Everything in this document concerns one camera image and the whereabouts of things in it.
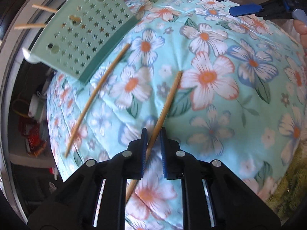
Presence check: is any green perforated utensil holder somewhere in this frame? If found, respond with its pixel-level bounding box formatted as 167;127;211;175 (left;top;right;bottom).
26;0;138;84

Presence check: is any grey concrete counter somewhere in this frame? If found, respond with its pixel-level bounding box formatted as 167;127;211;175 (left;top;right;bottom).
1;0;64;222

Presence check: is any person right hand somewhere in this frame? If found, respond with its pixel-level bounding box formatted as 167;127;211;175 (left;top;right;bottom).
293;19;307;35

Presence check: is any wooden chopstick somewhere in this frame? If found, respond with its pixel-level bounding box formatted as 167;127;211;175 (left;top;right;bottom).
32;4;58;14
14;23;46;30
64;43;131;158
125;71;183;204

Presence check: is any floral teal quilt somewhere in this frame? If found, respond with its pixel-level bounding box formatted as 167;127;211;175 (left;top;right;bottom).
47;0;306;219

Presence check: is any red packet box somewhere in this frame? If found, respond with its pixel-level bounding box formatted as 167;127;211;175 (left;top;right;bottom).
25;124;47;157

